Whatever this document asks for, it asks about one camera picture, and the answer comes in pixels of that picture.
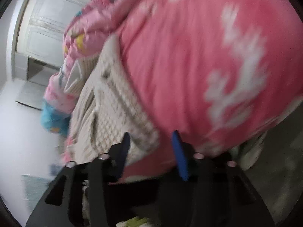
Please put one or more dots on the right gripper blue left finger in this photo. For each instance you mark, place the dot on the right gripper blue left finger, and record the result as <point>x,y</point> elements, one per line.
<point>62,202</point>

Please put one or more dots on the blue cartoon pillow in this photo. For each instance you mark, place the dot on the blue cartoon pillow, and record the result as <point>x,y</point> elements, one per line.
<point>54,121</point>

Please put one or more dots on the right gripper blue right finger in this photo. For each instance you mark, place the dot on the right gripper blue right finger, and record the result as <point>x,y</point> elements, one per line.
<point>221,193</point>

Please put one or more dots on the pink patterned quilt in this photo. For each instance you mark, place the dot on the pink patterned quilt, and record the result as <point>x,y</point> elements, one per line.
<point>82,42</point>

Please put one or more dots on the white wardrobe cabinet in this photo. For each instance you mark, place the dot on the white wardrobe cabinet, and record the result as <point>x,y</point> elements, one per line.
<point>39,41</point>

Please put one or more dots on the pink floral bed sheet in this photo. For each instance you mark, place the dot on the pink floral bed sheet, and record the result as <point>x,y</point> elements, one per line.
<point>217,71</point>

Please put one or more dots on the beige houndstooth coat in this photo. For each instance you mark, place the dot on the beige houndstooth coat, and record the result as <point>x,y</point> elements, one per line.
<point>107,108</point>

